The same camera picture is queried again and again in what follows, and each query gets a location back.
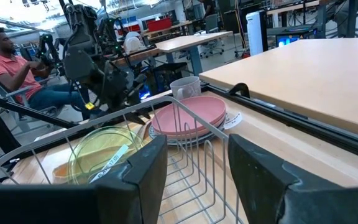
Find green translucent plate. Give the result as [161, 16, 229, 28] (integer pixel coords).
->
[67, 126, 145, 185]

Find grey wire dish rack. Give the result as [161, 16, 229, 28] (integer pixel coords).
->
[0, 96, 245, 224]

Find wooden desk grey legs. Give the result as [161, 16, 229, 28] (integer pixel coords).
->
[265, 0, 358, 40]

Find person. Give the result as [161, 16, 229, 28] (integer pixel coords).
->
[0, 26, 105, 121]

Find orange checked dish towel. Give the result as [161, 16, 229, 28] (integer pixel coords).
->
[52, 119, 154, 184]

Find monitor with blue screen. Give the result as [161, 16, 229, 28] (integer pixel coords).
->
[275, 32, 318, 48]

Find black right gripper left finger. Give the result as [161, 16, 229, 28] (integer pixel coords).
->
[0, 134, 168, 224]

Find grey armrest chair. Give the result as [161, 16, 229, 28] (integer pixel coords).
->
[0, 70, 67, 133]

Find light wooden neighbouring table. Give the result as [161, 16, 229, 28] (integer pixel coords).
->
[199, 37, 358, 141]

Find white rounded appliance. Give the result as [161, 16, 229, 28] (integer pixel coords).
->
[123, 30, 147, 54]

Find black computer case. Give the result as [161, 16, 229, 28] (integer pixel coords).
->
[147, 62, 188, 96]

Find red box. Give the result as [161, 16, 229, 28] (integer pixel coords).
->
[146, 17, 173, 33]

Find black clamp handle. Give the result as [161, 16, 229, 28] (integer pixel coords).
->
[227, 82, 251, 99]

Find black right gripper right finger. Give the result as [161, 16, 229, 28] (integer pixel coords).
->
[227, 134, 358, 224]

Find grey office chair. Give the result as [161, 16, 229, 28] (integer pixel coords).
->
[199, 14, 226, 58]

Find white tower air purifier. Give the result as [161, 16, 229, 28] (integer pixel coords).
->
[246, 10, 269, 57]

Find white printed label tag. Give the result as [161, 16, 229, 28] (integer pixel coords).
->
[223, 111, 244, 131]
[89, 144, 130, 184]

